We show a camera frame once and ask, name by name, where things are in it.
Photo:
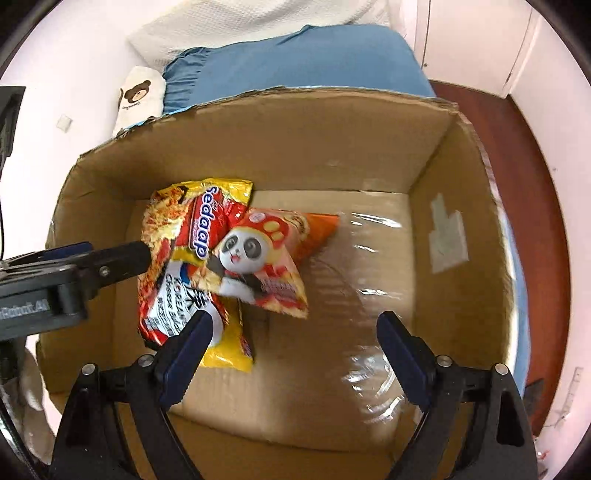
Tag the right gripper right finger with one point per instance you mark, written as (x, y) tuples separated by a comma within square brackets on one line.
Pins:
[(498, 443)]

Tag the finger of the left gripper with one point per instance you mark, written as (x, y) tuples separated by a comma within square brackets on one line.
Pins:
[(72, 254), (102, 268)]

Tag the yellow red noodle packet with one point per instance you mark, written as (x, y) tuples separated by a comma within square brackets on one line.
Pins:
[(184, 272)]

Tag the bear print pillow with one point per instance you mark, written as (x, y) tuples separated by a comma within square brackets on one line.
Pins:
[(141, 97)]

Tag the white door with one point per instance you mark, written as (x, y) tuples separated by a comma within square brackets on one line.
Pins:
[(481, 45)]

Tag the cardboard milk box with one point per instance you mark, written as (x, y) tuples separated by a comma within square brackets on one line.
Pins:
[(363, 201)]

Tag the white grey pillow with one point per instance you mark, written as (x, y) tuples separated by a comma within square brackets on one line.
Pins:
[(168, 28)]

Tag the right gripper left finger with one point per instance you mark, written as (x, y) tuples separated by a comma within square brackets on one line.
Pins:
[(91, 442)]

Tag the wall socket plate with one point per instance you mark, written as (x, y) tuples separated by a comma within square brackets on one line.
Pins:
[(64, 123)]

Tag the blue bed sheet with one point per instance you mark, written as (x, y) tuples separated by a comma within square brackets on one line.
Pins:
[(357, 56)]

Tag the orange panda snack bag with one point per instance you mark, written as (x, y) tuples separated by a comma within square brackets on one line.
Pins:
[(257, 260)]

